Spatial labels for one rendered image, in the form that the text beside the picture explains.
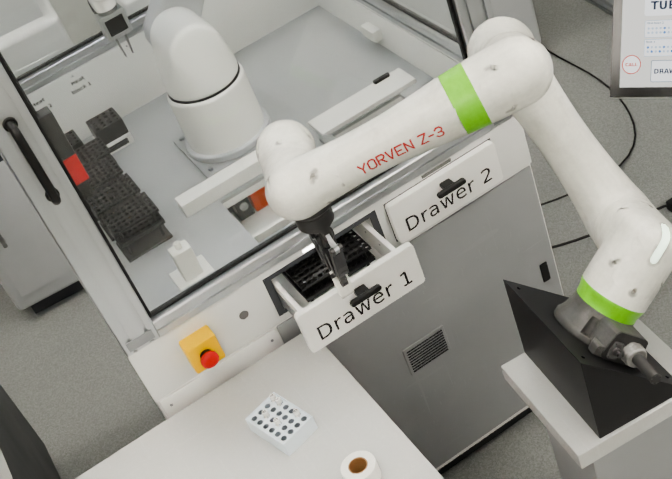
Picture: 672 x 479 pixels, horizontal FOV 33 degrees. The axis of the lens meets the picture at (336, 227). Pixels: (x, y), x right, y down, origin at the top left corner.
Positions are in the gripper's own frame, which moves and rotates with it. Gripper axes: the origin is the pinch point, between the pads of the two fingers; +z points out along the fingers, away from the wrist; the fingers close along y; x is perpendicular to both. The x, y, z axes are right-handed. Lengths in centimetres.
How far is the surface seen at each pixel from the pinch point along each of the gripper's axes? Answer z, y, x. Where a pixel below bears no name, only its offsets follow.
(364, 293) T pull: 4.4, 1.7, 3.0
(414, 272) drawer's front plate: 9.9, -1.4, 15.8
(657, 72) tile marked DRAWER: -4, 3, 81
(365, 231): 7.8, -19.0, 14.4
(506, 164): 12, -17, 51
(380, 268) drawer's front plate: 3.8, -1.4, 9.1
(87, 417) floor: 95, -120, -65
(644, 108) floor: 96, -101, 151
